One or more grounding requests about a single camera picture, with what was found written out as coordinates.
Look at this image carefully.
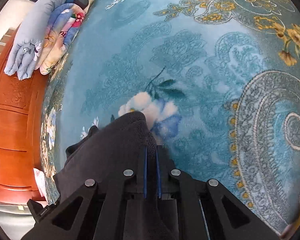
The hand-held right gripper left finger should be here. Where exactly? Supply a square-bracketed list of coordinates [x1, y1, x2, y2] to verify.
[21, 145, 148, 240]

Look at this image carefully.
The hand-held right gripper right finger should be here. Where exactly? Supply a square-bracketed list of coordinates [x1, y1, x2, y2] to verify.
[156, 145, 282, 240]

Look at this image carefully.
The black and white fleece jacket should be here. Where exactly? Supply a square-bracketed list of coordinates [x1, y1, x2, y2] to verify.
[53, 111, 177, 240]

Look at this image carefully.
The pile of folded clothes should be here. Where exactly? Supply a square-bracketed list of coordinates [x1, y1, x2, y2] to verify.
[35, 2, 87, 75]

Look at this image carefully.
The small white pink cloth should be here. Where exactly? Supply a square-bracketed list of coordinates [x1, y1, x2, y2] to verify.
[33, 168, 47, 197]

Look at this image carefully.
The carved wooden headboard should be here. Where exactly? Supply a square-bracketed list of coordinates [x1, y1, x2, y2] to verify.
[0, 30, 55, 202]

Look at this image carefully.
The teal floral blanket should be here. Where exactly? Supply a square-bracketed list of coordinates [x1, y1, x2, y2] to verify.
[40, 0, 300, 237]

